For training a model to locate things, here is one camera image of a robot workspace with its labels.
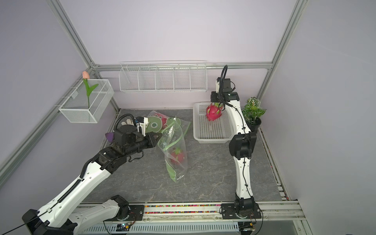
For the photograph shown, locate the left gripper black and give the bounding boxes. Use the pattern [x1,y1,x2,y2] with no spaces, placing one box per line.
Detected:
[125,131,163,157]

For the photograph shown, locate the zip-top bag green print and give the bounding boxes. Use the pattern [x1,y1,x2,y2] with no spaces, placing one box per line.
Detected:
[146,111,176,133]
[158,117,191,183]

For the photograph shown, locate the pink dragon fruit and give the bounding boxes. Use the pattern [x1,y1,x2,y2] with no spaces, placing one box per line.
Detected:
[170,148,185,165]
[206,102,224,121]

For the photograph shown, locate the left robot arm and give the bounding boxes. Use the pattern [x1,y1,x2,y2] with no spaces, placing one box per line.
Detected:
[22,114,162,235]

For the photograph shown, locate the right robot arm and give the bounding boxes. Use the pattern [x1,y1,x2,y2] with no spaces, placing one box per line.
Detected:
[211,65,260,218]

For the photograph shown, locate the potted green plant black vase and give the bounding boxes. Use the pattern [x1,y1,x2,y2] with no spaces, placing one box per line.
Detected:
[242,97,266,132]

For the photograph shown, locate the white plastic basket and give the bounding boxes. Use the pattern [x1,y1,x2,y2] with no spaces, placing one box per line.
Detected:
[193,102,234,144]

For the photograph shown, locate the purple pink spatula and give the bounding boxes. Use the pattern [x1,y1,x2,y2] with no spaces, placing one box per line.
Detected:
[105,132,114,143]

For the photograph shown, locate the artificial pink tulip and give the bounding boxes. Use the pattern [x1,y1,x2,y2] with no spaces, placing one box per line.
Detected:
[82,71,98,109]

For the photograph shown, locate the white wire wall shelf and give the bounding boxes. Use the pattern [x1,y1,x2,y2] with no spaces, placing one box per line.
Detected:
[118,60,208,93]

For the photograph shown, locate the white mesh wall box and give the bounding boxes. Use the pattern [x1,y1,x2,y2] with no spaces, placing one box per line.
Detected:
[59,79,114,123]

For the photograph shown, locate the white vented cable duct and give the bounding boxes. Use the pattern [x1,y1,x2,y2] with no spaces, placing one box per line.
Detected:
[82,222,240,235]

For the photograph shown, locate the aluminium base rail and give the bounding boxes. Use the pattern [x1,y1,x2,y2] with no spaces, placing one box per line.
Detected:
[73,201,306,225]

